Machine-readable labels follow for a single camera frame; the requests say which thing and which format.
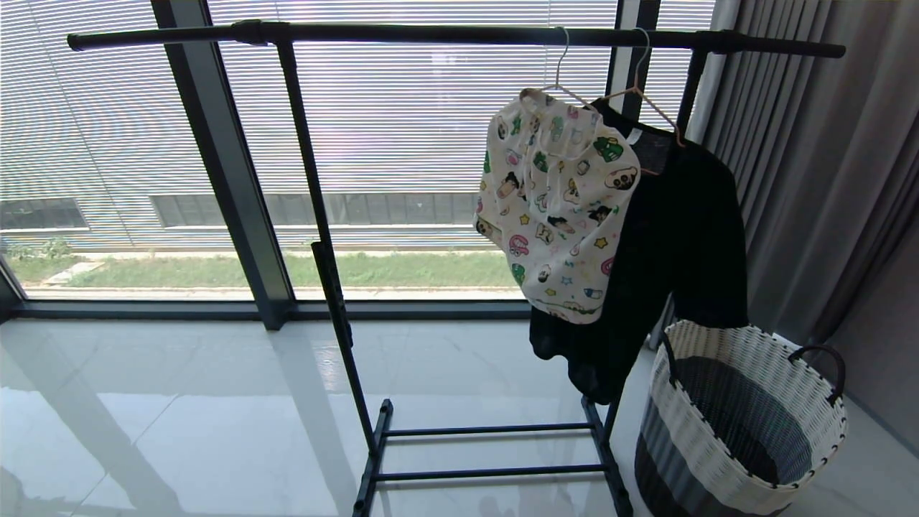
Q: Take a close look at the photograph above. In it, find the cream printed garment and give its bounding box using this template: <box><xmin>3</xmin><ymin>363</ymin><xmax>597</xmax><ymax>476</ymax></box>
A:
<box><xmin>474</xmin><ymin>90</ymin><xmax>642</xmax><ymax>325</ymax></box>

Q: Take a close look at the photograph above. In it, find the pink clothes hanger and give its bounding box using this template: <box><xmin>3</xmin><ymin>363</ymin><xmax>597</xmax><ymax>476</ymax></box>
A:
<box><xmin>521</xmin><ymin>27</ymin><xmax>600</xmax><ymax>112</ymax></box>
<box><xmin>600</xmin><ymin>29</ymin><xmax>686</xmax><ymax>177</ymax></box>

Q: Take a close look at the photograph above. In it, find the black t-shirt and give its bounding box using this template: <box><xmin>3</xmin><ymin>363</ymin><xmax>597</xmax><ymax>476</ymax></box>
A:
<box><xmin>529</xmin><ymin>99</ymin><xmax>750</xmax><ymax>405</ymax></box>

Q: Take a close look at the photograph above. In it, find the black clothes rack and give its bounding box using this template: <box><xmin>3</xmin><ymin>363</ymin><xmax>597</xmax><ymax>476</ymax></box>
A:
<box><xmin>67</xmin><ymin>20</ymin><xmax>846</xmax><ymax>517</ymax></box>

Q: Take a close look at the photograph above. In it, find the white laundry basket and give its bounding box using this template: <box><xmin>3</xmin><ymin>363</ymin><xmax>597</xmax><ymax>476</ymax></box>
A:
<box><xmin>634</xmin><ymin>320</ymin><xmax>849</xmax><ymax>517</ymax></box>

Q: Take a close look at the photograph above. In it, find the window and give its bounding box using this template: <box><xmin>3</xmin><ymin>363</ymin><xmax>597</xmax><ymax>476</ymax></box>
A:
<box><xmin>0</xmin><ymin>0</ymin><xmax>719</xmax><ymax>331</ymax></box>

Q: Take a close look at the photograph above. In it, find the grey curtain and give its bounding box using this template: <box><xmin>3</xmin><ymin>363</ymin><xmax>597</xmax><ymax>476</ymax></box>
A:
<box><xmin>686</xmin><ymin>0</ymin><xmax>919</xmax><ymax>345</ymax></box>

